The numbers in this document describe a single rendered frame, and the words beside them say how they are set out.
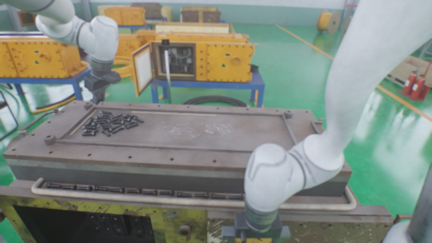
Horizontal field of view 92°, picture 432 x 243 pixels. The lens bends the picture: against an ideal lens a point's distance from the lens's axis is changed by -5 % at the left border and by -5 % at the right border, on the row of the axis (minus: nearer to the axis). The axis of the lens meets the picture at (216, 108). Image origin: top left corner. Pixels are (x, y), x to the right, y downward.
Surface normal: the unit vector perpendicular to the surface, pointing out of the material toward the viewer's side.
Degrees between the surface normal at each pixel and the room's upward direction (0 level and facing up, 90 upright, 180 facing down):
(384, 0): 102
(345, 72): 107
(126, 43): 90
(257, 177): 80
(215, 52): 90
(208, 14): 90
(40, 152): 0
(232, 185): 90
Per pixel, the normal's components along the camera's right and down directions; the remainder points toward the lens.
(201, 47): -0.02, 0.47
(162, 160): 0.03, -0.88
